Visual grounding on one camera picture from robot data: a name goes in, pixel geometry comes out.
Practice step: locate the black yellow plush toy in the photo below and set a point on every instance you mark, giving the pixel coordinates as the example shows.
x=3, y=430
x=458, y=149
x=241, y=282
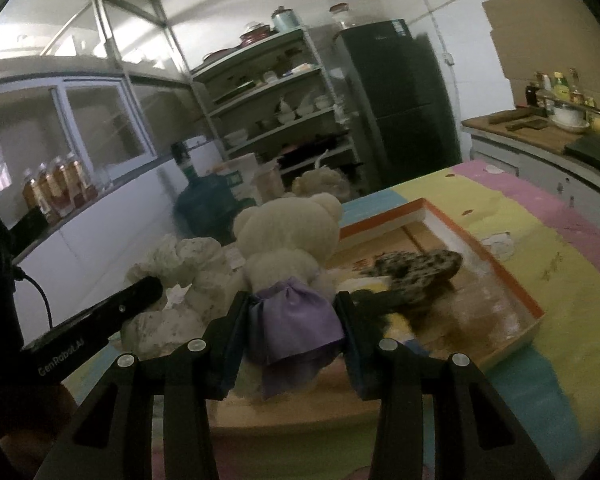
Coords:
x=385, y=310

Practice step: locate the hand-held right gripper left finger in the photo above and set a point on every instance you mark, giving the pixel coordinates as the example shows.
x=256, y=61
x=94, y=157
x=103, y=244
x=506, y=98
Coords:
x=235, y=350

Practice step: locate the person's left hand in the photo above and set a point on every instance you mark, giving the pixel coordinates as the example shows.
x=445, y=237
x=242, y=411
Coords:
x=35, y=425

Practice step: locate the leopard print soft toy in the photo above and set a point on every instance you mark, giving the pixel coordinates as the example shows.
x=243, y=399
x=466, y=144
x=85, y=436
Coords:
x=415, y=270

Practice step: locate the beige plastic container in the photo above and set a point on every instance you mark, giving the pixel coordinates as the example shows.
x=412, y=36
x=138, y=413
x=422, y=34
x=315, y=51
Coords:
x=269, y=184

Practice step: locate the kitchen cleaver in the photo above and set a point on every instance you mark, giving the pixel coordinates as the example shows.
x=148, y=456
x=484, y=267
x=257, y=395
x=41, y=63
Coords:
x=525, y=123

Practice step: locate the cream teddy bear purple skirt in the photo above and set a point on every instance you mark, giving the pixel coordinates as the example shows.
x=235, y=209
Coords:
x=285, y=230

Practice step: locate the white bowl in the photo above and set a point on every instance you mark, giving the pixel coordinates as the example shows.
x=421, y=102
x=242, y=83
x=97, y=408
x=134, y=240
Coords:
x=570, y=120

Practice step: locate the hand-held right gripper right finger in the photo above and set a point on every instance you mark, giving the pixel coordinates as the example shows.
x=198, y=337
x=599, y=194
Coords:
x=355, y=360

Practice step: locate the glass jar red lid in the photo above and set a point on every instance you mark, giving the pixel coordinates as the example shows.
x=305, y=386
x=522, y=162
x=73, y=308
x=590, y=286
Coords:
x=342, y=16

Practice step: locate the black induction cooker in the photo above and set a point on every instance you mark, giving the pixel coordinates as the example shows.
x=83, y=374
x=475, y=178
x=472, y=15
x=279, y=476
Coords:
x=595, y=150

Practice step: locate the blue water jug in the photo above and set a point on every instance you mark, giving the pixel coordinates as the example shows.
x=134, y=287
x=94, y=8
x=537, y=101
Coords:
x=205, y=200

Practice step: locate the white fluffy plush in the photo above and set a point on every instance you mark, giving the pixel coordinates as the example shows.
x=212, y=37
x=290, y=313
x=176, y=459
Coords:
x=165, y=330
x=190, y=255

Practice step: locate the red pot glass lid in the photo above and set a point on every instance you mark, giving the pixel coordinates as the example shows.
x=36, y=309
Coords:
x=256, y=35

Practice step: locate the row of amber bottles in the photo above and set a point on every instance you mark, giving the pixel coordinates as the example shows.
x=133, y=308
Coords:
x=60, y=190

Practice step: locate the pale fluffy bundle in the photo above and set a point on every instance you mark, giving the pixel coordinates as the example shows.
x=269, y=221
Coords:
x=320, y=184

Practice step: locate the white bowls on rack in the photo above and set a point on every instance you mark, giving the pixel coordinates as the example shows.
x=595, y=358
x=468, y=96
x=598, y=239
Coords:
x=290, y=112

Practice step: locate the aluminium framed glass partition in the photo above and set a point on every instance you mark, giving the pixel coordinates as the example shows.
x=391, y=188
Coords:
x=105, y=125

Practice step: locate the wall socket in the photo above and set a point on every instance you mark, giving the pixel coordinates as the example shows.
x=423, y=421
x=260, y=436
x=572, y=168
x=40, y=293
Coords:
x=448, y=59

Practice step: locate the dark refrigerator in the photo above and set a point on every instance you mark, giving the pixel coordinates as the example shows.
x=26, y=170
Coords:
x=405, y=125

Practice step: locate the orange rimmed cardboard box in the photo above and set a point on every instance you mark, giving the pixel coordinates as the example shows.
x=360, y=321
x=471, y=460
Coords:
x=480, y=310

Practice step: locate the white printed sack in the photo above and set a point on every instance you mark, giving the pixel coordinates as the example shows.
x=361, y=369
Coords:
x=241, y=180

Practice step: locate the kitchen counter wooden top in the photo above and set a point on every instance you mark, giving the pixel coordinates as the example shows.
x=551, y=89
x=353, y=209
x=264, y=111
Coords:
x=545, y=140

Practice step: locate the row of condiment bottles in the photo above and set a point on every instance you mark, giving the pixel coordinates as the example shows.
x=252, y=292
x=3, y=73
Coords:
x=560, y=87

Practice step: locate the cardboard sheets on wall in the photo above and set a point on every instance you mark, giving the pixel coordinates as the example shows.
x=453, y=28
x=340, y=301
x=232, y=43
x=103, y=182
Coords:
x=540, y=35

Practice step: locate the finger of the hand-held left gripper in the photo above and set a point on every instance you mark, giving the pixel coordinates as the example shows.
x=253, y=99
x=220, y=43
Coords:
x=130, y=302

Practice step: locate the grey metal shelf rack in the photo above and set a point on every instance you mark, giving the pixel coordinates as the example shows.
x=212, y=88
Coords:
x=260, y=50

